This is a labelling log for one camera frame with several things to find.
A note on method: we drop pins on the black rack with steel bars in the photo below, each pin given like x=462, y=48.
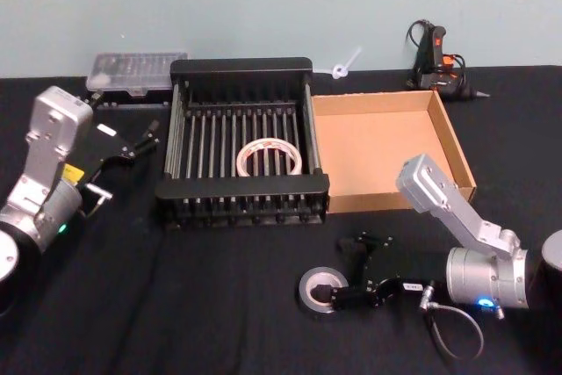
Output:
x=241, y=188

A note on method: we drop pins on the clear plastic case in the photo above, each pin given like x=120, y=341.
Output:
x=131, y=69

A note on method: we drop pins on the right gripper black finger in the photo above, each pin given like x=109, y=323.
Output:
x=347, y=296
x=353, y=247

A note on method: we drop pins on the roll of white tape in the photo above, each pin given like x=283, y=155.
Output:
x=243, y=162

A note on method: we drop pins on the roll of silver tape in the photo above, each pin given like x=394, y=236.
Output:
x=307, y=300

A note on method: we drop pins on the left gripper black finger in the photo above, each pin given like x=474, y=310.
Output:
x=147, y=144
x=96, y=97

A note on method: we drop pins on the left gripper black body block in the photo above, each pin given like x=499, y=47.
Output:
x=103, y=146

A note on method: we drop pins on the small white three-armed plastic piece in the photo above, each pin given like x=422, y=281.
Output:
x=352, y=56

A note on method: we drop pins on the shallow brown cardboard tray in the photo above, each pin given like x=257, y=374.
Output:
x=373, y=151

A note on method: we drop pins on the black table cloth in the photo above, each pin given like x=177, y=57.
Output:
x=219, y=305

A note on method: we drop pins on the right gripper black body block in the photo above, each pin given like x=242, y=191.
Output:
x=408, y=271

